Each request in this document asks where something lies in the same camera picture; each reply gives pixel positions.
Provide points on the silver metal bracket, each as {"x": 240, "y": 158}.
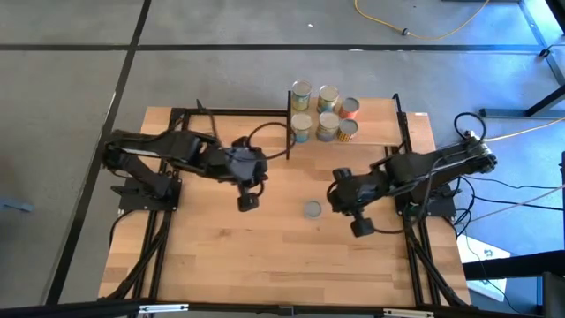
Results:
{"x": 408, "y": 313}
{"x": 163, "y": 308}

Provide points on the black metal table frame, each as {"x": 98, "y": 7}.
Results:
{"x": 269, "y": 112}

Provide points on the corn tin can green-yellow label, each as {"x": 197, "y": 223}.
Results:
{"x": 301, "y": 89}

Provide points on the yellow dotted label tin can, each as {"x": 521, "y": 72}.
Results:
{"x": 348, "y": 127}

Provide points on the blue salmon tin can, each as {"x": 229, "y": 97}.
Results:
{"x": 312, "y": 209}

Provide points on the blue-grey label tin can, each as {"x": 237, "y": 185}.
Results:
{"x": 329, "y": 120}

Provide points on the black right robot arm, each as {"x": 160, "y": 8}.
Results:
{"x": 441, "y": 161}

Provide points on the black metal crossbar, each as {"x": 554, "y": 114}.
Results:
{"x": 88, "y": 310}

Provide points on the orange circle-pattern tin can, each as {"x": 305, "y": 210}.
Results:
{"x": 351, "y": 106}

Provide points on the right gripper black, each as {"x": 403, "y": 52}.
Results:
{"x": 357, "y": 192}

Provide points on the black shelf post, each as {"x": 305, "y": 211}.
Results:
{"x": 397, "y": 102}
{"x": 288, "y": 150}

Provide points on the metal stand legs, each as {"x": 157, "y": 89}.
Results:
{"x": 503, "y": 113}

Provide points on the black desk bar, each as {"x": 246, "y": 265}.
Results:
{"x": 521, "y": 265}

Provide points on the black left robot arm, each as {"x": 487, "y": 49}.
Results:
{"x": 176, "y": 148}

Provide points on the small black frame clip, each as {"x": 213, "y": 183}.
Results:
{"x": 200, "y": 107}

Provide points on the wooden shelf board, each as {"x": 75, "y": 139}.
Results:
{"x": 375, "y": 128}

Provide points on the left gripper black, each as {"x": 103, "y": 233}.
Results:
{"x": 247, "y": 165}

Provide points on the tomatoes tin can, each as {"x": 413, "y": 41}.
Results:
{"x": 301, "y": 121}
{"x": 329, "y": 93}

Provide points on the white paper sheet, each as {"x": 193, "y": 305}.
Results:
{"x": 483, "y": 254}

